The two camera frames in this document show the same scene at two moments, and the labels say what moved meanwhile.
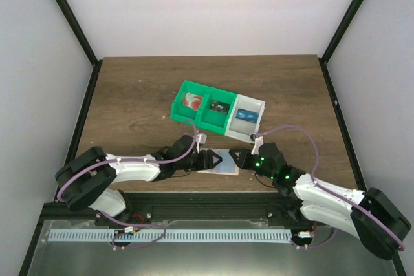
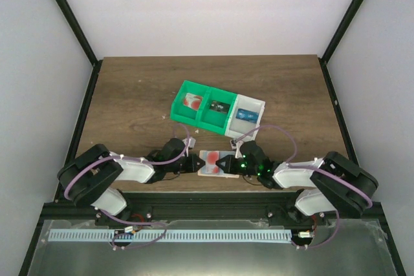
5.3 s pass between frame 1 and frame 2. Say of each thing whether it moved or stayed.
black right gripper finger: moved
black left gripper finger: moved
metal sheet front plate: stayed
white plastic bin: stayed
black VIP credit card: stayed
